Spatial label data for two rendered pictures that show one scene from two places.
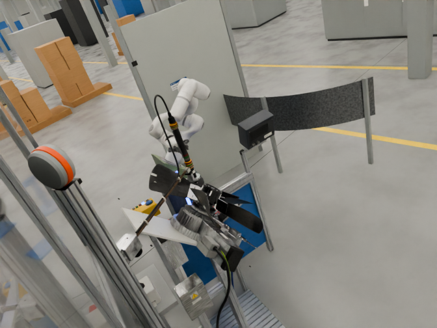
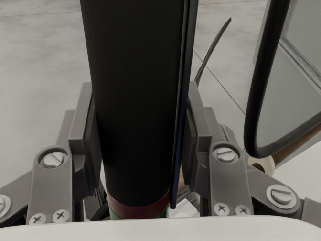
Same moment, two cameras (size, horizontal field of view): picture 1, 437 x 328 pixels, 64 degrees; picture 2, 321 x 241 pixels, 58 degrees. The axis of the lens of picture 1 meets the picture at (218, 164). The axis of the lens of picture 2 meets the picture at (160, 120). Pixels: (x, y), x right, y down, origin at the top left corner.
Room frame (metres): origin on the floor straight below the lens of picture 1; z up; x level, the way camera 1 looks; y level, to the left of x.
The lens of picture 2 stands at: (1.83, 0.20, 1.57)
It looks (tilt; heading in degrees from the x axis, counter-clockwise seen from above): 39 degrees down; 197
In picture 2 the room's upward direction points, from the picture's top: 2 degrees clockwise
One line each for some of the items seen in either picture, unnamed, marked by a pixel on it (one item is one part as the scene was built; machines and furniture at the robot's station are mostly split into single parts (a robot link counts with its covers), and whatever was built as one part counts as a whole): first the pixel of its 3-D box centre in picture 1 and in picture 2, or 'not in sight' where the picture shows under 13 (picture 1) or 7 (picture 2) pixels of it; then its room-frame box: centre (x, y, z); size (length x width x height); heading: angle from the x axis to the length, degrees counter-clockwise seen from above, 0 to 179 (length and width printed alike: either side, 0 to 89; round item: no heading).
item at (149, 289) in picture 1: (142, 298); not in sight; (1.35, 0.62, 0.91); 0.17 x 0.16 x 0.11; 112
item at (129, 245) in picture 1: (127, 248); not in sight; (1.22, 0.50, 1.37); 0.10 x 0.07 x 0.08; 147
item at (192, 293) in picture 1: (194, 297); not in sight; (1.41, 0.38, 0.73); 0.15 x 0.09 x 0.22; 112
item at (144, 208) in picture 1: (145, 211); not in sight; (1.97, 0.57, 1.02); 0.16 x 0.10 x 0.11; 112
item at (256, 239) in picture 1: (217, 239); not in sight; (2.11, 0.20, 0.45); 0.82 x 0.01 x 0.66; 112
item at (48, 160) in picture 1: (51, 166); not in sight; (1.14, 0.55, 1.88); 0.17 x 0.15 x 0.16; 22
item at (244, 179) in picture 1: (203, 204); not in sight; (2.11, 0.20, 0.82); 0.90 x 0.04 x 0.08; 112
